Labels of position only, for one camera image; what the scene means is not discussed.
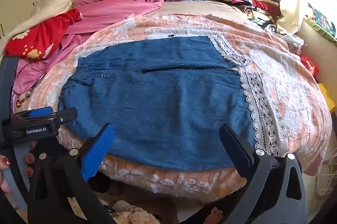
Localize blue denim lace-trimmed pants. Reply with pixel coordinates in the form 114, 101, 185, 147
58, 36, 255, 171

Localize left hand red nails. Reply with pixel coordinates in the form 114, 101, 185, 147
0, 140, 38, 195

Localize red floral garment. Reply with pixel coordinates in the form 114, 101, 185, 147
3, 8, 83, 60

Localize yellow box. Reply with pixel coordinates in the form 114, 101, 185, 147
318, 83, 336, 113

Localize red plastic bag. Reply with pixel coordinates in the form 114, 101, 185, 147
300, 53, 319, 77

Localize cream fleece blanket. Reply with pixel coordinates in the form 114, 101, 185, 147
1, 0, 72, 55

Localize green-edged windowsill cushion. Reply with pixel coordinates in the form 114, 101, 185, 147
304, 3, 336, 45

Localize pink bedsheet bundle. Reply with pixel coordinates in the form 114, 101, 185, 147
13, 0, 164, 95

